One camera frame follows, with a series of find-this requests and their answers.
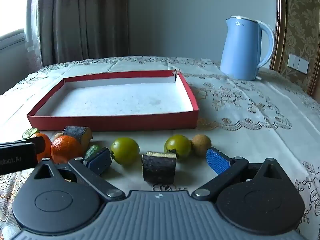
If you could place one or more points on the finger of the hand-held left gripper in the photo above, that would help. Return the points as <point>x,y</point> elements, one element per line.
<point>17,158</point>
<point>39,145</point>

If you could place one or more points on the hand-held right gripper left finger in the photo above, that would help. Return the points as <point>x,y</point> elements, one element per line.
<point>100,161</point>

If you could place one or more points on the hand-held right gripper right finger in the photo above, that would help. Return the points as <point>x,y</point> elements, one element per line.
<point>217,161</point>

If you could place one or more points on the orange tangerine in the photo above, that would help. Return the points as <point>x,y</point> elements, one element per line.
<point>65,150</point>
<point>46,145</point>

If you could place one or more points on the tapered green cucumber piece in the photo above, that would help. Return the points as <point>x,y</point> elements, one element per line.
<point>91,151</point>

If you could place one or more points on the green cucumber chunk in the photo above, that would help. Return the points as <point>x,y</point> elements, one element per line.
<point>30,133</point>

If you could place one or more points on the brown longan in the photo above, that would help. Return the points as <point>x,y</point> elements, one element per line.
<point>58,135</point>
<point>201,145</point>

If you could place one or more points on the green tomato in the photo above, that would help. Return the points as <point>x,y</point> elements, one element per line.
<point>178,145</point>
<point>125,151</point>

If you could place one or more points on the dark sugarcane piece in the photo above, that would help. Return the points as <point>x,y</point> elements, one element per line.
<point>76,133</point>

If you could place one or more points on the red cardboard box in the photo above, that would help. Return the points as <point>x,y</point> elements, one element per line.
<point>112,123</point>

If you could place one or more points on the dark eggplant chunk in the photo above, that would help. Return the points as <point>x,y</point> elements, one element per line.
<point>158,170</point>

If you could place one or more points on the light blue electric kettle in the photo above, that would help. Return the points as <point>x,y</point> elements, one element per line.
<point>240,50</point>

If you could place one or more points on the sheer white curtain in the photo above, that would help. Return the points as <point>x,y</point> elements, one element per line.
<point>33,22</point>

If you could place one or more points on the brown curtain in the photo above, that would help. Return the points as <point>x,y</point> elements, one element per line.
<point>82,20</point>

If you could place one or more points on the window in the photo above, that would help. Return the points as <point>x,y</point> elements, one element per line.
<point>11,7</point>

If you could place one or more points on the white wall switch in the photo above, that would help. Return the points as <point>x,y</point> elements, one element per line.
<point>298,63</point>

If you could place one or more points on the gold framed patterned wall panel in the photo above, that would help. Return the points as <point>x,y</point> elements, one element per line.
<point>300,17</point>

